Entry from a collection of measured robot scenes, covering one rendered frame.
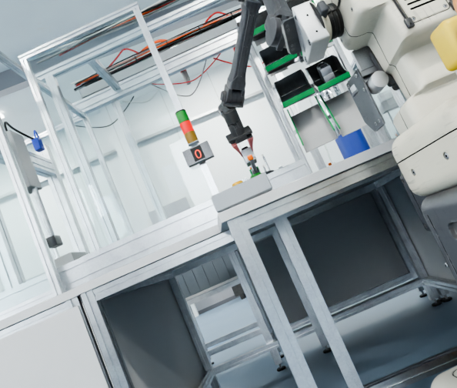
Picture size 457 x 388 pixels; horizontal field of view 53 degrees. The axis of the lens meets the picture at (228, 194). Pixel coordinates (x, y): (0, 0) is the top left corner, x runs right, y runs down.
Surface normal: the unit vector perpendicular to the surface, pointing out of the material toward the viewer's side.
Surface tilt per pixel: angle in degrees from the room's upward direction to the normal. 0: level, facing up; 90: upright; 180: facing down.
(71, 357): 90
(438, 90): 82
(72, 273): 90
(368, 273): 90
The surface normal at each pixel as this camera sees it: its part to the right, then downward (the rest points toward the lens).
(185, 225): -0.08, -0.11
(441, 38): -0.92, 0.39
